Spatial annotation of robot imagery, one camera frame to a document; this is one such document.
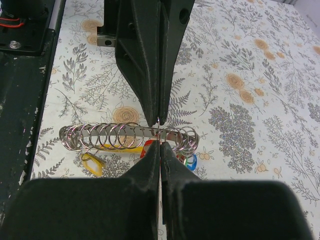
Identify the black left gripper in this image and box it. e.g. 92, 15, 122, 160
97, 0, 195, 127

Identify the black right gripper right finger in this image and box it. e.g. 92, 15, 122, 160
161, 143, 313, 240

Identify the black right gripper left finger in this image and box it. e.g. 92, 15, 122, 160
0, 142, 160, 240

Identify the blue tag ring key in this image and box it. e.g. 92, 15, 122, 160
183, 154, 198, 171

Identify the yellow tag key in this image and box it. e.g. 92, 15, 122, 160
79, 144, 147, 178

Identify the red tag key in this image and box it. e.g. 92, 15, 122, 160
140, 139, 154, 158

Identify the numbered keyring organizer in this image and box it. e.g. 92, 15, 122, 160
59, 122, 200, 155

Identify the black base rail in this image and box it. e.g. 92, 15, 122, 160
0, 0, 66, 218

